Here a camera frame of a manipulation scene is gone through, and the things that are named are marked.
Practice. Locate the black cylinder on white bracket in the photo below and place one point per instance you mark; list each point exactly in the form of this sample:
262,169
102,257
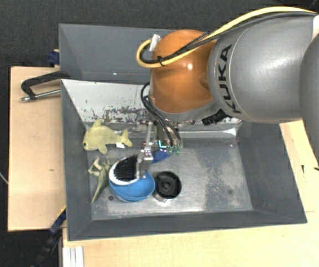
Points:
215,117

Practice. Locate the pale wood flat board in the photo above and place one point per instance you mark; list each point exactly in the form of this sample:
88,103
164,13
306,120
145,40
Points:
34,149

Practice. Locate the blue bowl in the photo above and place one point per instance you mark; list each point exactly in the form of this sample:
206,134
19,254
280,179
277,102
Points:
137,189

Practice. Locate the white brush with black bristles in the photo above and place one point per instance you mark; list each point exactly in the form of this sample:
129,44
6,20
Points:
124,170

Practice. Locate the yellow plush toy dolphin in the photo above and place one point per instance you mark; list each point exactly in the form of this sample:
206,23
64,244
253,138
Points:
102,138

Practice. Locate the green toy dinosaur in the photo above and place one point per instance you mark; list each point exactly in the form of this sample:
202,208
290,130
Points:
101,177

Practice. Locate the grey metal bin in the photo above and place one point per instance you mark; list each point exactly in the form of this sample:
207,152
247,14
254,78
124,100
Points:
220,177

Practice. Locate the black round lid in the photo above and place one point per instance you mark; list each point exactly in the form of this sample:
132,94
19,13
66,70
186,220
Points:
167,185

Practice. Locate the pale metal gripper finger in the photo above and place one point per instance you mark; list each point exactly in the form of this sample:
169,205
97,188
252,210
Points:
140,165
147,164

